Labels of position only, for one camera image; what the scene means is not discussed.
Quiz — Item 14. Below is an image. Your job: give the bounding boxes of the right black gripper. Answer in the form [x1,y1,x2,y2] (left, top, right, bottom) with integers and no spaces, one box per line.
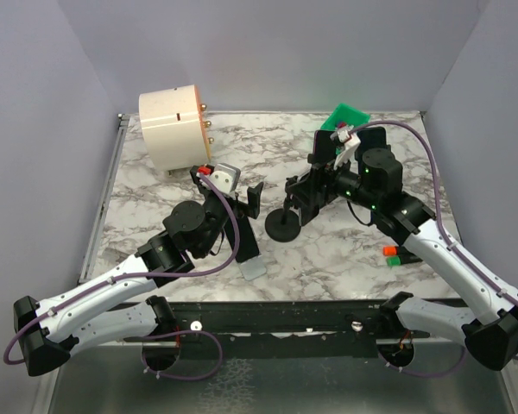
[288,148,381,210]

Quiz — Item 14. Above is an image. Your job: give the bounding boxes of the black phone stand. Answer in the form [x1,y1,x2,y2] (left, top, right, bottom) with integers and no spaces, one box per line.
[264,176,301,242]
[307,153,331,170]

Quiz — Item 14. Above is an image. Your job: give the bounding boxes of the purple edged black phone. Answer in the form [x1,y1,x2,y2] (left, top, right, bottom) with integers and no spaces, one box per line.
[313,129,337,165]

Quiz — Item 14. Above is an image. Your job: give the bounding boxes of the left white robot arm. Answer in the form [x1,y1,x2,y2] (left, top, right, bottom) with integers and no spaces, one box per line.
[3,163,264,377]

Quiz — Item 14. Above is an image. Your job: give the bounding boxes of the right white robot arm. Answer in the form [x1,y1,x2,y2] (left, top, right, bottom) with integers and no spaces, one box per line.
[285,148,518,371]

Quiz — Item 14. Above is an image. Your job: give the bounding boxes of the black phone on silver stand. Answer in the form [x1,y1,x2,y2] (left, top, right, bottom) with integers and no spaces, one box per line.
[224,216,260,264]

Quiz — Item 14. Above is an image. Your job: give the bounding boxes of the rear right black phone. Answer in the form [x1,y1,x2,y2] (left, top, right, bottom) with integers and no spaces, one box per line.
[357,126,388,152]

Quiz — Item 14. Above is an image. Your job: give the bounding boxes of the silver flat phone stand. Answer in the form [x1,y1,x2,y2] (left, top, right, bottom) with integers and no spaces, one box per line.
[238,255,267,281]

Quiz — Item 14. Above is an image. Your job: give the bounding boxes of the cream cylindrical box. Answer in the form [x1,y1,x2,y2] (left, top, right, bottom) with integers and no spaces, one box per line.
[138,85,212,172]

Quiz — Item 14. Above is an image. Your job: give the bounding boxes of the green plastic bin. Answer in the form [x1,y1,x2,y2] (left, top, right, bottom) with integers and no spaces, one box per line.
[320,103,370,133]

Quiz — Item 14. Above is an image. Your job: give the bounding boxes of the orange capped marker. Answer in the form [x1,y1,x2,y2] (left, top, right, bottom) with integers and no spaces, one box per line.
[382,246,410,256]

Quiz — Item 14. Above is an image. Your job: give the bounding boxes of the green capped marker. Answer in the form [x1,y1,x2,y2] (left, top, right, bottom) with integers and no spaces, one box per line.
[386,254,422,267]

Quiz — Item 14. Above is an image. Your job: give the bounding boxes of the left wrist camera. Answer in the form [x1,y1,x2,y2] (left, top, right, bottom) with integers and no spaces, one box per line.
[197,163,241,197]

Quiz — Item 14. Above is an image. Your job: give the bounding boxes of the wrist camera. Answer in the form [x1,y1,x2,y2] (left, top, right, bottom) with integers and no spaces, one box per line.
[330,125,361,170]
[197,163,241,197]

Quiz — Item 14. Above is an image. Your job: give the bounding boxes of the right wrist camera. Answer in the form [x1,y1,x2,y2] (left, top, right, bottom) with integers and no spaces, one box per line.
[330,125,361,170]

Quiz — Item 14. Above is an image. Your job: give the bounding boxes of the black mounting rail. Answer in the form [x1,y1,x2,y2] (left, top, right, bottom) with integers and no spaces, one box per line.
[120,299,433,360]

